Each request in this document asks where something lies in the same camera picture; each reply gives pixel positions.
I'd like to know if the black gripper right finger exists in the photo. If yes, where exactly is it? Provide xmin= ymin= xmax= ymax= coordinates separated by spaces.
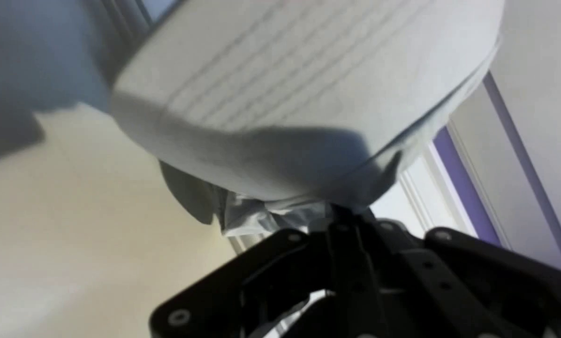
xmin=357 ymin=205 xmax=561 ymax=338

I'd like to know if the white panel door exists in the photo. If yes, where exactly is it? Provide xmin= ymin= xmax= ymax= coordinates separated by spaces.
xmin=370 ymin=139 xmax=504 ymax=251

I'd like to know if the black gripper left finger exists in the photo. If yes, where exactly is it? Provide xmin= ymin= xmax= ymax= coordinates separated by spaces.
xmin=149 ymin=214 xmax=380 ymax=338

